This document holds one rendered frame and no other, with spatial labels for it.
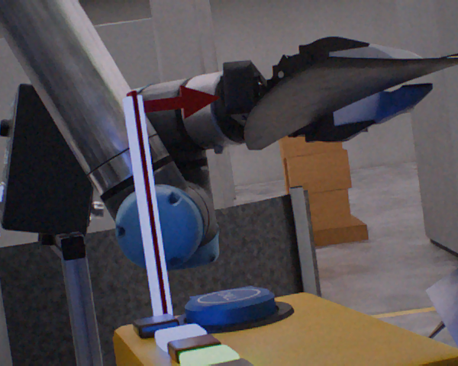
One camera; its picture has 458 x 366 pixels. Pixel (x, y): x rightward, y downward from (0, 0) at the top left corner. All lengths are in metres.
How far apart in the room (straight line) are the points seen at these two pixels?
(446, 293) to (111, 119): 0.32
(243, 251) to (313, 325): 2.31
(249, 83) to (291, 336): 0.44
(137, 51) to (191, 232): 5.94
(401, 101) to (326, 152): 8.03
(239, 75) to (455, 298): 0.25
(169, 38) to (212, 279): 2.56
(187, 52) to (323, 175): 4.01
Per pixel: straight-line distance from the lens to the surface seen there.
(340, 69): 0.62
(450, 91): 6.81
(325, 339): 0.36
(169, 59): 4.98
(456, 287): 0.76
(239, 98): 0.78
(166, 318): 0.41
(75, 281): 1.18
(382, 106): 0.81
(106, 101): 0.83
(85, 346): 1.19
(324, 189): 8.79
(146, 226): 0.65
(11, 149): 1.22
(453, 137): 6.81
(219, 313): 0.40
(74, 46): 0.84
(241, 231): 2.68
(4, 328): 2.42
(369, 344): 0.34
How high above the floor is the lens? 1.15
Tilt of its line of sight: 3 degrees down
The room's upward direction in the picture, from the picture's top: 8 degrees counter-clockwise
